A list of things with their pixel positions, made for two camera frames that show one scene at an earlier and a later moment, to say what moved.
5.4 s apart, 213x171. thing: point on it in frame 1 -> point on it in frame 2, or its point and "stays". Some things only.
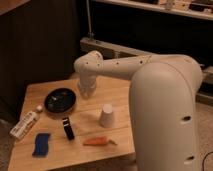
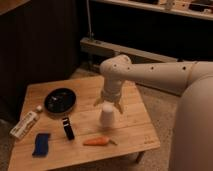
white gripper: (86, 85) -> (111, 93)
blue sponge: (41, 145) stays
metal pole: (89, 19) stays
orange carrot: (99, 141) stays
